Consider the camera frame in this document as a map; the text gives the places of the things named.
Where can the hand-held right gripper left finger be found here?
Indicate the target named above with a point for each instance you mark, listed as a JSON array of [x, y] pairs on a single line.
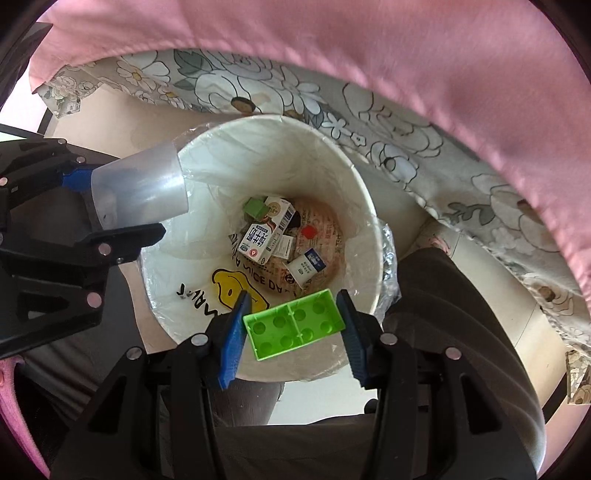
[[233, 341]]

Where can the person's right leg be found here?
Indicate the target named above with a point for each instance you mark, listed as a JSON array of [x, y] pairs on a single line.
[[452, 300]]

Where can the small blue label milk carton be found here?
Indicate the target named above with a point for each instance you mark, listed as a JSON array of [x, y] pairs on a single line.
[[307, 268]]

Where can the large white milk carton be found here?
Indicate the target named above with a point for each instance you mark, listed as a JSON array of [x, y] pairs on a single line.
[[256, 242]]

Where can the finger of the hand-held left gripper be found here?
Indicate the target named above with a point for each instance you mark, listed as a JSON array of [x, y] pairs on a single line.
[[76, 179], [134, 237]]

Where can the person's left leg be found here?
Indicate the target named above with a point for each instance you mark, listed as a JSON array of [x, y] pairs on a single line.
[[124, 314]]

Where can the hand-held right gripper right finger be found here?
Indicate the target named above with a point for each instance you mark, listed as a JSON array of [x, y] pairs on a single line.
[[355, 341]]

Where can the small red block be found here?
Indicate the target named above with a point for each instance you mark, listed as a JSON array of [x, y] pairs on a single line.
[[309, 231]]

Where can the floral bedsheet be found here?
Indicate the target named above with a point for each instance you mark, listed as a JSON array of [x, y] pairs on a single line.
[[415, 152]]

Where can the clear plastic cup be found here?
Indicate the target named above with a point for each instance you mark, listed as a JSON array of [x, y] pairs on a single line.
[[138, 184]]

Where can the white round trash bin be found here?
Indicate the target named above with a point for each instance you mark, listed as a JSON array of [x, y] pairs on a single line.
[[332, 184]]

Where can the pink knit garment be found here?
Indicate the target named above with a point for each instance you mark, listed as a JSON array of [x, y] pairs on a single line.
[[14, 406]]

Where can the small white box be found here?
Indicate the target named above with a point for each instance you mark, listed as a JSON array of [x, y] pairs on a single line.
[[284, 247]]

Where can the green cube block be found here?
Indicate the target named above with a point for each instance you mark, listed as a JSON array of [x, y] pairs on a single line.
[[255, 207]]

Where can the pink blanket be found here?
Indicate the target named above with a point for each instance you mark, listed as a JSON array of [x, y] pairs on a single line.
[[323, 46]]

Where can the green building block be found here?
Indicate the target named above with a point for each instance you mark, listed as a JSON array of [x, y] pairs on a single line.
[[295, 327]]

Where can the person's leg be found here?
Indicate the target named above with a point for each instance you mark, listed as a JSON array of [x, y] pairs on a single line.
[[124, 314], [452, 300]]

